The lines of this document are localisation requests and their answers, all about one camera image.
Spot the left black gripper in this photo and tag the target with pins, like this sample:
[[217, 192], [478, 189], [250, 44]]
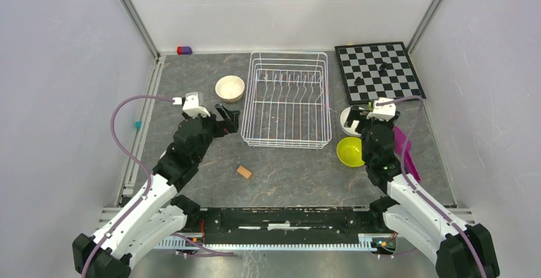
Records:
[[225, 126]]

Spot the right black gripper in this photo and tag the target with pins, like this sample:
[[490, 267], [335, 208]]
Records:
[[355, 113]]

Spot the white bowl outside rack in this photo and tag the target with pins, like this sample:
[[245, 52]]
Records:
[[349, 131]]

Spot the yellow-green bowl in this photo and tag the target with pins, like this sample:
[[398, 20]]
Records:
[[349, 152]]

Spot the beige bowl with leaf motif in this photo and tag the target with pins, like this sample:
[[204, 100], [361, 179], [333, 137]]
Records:
[[230, 89]]

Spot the white wire dish rack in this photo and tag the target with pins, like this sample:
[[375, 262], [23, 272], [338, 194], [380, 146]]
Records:
[[287, 100]]

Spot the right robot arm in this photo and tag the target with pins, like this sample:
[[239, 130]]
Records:
[[455, 247]]

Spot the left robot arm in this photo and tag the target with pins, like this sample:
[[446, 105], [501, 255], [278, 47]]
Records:
[[158, 210]]

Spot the black chess piece lower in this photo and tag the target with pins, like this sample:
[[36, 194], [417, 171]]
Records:
[[359, 81]]

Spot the purple plastic scoop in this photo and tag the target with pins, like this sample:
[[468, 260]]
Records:
[[401, 145]]

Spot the black and white chessboard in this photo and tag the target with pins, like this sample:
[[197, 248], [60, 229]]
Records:
[[400, 80]]

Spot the small wooden block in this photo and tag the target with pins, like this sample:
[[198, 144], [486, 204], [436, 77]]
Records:
[[244, 172]]

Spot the red and purple block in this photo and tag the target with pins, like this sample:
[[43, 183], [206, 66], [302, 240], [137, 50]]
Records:
[[184, 50]]

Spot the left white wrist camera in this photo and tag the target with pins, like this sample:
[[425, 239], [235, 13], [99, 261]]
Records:
[[192, 105]]

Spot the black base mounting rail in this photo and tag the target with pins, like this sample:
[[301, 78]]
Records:
[[284, 226]]

